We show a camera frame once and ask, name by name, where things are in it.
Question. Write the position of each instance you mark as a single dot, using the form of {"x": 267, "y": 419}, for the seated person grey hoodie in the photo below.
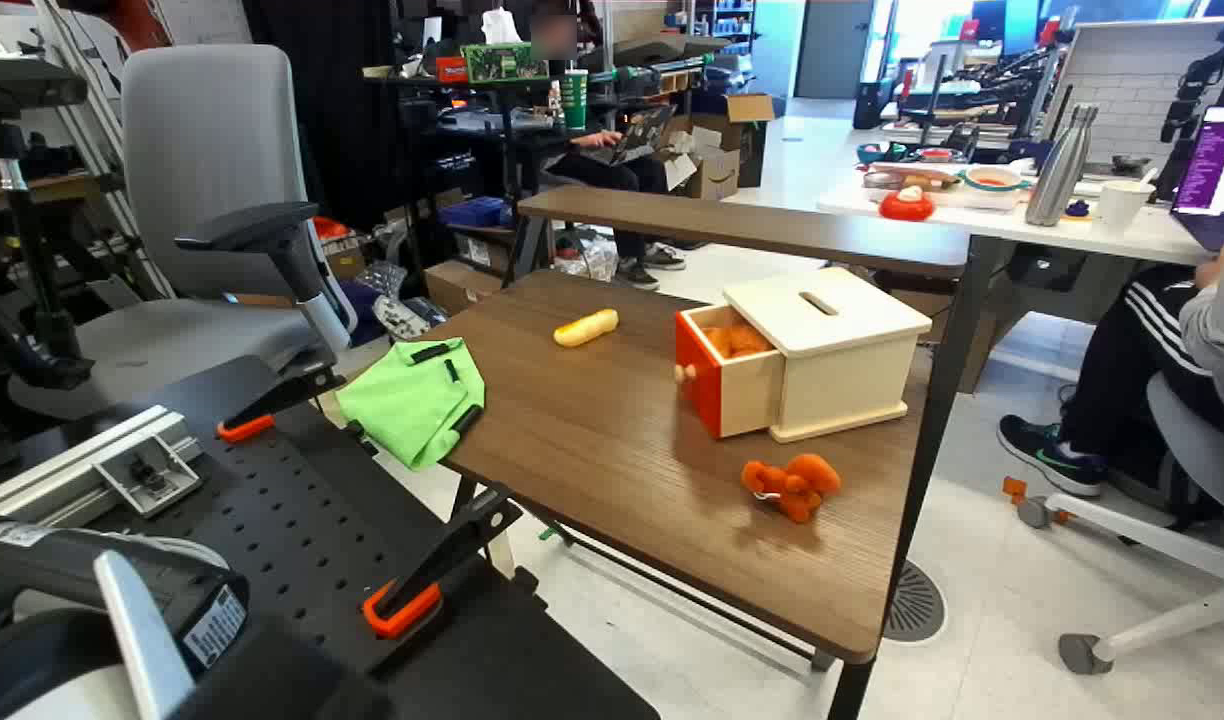
{"x": 1167, "y": 324}

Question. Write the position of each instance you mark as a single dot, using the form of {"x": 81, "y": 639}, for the black orange clamp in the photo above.
{"x": 400, "y": 607}
{"x": 256, "y": 419}

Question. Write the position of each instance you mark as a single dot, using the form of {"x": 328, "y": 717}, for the green cloth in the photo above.
{"x": 417, "y": 400}

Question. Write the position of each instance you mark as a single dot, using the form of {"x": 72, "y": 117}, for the silver water bottle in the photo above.
{"x": 1061, "y": 169}

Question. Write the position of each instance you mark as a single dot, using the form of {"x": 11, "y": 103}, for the open laptop purple screen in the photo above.
{"x": 1201, "y": 184}

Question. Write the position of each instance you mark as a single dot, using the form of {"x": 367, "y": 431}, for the orange plush toy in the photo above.
{"x": 796, "y": 486}

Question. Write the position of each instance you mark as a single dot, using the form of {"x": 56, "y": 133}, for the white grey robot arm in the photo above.
{"x": 176, "y": 627}

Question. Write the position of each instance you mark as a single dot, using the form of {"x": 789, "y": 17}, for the red object on desk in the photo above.
{"x": 904, "y": 204}

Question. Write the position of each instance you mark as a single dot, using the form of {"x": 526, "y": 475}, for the red drawer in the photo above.
{"x": 725, "y": 368}

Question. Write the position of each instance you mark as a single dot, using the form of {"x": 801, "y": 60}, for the black orange clamp far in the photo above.
{"x": 256, "y": 419}

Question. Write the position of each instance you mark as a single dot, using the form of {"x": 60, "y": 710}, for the wooden box with slot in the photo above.
{"x": 847, "y": 349}

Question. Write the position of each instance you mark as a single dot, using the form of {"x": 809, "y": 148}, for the cardboard box under desk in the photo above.
{"x": 717, "y": 152}

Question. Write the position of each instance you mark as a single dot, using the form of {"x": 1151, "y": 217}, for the aluminium rail bracket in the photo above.
{"x": 141, "y": 463}

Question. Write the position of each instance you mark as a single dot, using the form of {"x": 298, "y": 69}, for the grey office chair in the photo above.
{"x": 216, "y": 184}

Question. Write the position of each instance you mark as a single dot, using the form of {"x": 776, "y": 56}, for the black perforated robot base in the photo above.
{"x": 312, "y": 524}

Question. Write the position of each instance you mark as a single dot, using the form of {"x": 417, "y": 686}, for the person at back desk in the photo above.
{"x": 591, "y": 148}

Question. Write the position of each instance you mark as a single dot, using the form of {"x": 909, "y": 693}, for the white paper cup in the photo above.
{"x": 1123, "y": 200}

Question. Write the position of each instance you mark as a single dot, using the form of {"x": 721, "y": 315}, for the black orange clamp near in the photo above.
{"x": 400, "y": 607}

